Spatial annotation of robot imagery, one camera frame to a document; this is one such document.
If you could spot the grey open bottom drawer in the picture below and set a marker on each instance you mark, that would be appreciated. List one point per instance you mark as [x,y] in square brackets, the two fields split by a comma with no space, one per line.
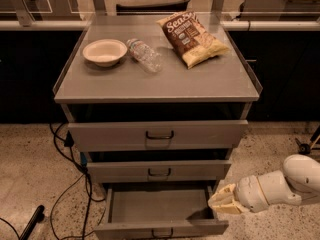
[159,211]

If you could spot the black pole on floor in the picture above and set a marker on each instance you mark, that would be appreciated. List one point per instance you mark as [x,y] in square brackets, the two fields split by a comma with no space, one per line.
[37,217]

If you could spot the grey top drawer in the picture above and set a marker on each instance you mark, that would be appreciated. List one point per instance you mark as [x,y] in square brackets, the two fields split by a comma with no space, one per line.
[165,135]

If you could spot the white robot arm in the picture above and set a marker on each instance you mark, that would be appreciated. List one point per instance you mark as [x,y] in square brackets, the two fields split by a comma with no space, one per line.
[298,183]

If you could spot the grey metal drawer cabinet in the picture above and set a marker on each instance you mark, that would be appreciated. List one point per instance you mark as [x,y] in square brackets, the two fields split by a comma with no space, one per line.
[221,88]

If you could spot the white horizontal rail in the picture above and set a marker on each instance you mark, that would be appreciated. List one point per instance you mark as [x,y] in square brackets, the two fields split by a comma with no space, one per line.
[227,25]

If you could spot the clear plastic water bottle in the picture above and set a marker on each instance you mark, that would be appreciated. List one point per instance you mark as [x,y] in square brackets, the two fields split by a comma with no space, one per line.
[145,55]

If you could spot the black chair back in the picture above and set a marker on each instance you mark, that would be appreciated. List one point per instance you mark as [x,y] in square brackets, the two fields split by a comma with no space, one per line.
[162,8]

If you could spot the grey middle drawer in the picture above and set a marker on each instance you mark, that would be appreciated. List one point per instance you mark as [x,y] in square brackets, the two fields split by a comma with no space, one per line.
[158,171]

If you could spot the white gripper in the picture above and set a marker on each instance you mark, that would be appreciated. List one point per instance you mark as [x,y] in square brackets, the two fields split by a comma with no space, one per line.
[247,193]

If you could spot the brown and yellow chip bag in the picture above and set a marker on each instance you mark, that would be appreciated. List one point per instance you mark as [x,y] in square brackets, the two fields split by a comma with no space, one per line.
[191,41]

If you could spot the white paper bowl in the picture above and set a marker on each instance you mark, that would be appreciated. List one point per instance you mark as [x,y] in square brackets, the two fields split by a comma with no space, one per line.
[105,52]

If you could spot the black caster wheel base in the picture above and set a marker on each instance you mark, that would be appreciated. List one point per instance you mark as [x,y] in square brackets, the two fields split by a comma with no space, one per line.
[313,144]

